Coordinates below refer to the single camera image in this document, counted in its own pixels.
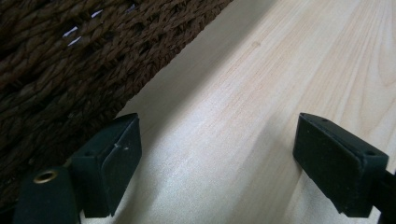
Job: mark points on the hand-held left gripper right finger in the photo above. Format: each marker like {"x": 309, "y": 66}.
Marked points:
{"x": 336, "y": 168}

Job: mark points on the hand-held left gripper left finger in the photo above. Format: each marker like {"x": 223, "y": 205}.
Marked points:
{"x": 102, "y": 174}

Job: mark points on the brown woven basket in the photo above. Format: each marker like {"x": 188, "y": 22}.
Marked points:
{"x": 74, "y": 71}

